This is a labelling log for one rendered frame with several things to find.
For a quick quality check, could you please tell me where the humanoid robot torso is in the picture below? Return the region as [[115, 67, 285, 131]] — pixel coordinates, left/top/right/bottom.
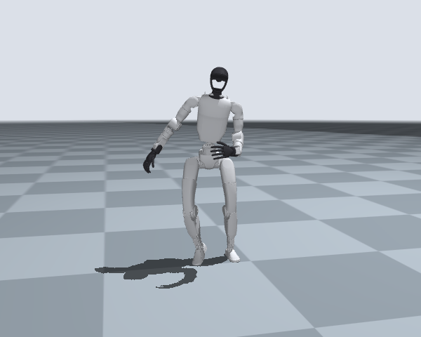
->
[[196, 92, 231, 169]]

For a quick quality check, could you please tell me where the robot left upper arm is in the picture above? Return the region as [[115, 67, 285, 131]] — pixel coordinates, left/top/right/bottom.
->
[[231, 101, 243, 142]]

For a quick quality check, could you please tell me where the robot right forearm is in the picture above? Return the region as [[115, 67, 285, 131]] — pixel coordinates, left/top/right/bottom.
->
[[153, 119, 174, 151]]

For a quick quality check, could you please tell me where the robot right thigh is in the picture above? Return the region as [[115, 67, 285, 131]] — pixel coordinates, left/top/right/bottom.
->
[[182, 156, 200, 219]]

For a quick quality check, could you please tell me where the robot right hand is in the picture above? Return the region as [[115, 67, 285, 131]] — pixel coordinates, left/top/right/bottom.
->
[[143, 145, 162, 173]]

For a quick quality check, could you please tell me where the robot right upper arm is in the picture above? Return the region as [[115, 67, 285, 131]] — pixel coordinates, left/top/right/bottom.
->
[[168, 96, 201, 131]]

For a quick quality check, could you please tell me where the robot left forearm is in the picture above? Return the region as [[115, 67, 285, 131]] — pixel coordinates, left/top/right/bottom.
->
[[233, 133, 244, 157]]

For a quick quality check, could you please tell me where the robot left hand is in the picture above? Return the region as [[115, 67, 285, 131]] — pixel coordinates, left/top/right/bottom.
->
[[210, 141, 238, 159]]

